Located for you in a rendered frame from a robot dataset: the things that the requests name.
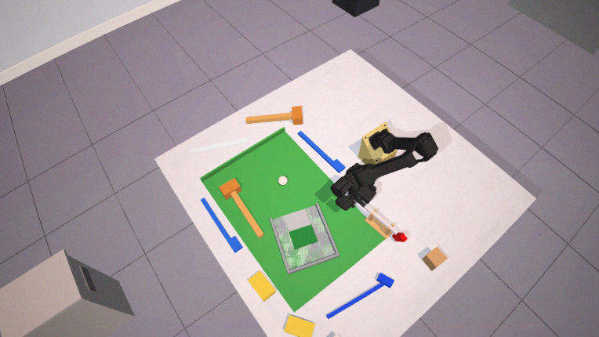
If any white flat bar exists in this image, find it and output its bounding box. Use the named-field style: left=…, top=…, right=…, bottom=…
left=189, top=137, right=249, bottom=154

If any orange putter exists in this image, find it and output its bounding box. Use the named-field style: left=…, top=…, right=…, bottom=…
left=245, top=106, right=303, bottom=125
left=220, top=178, right=263, bottom=238

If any green flat mat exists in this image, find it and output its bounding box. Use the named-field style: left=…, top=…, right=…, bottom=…
left=202, top=131, right=385, bottom=313

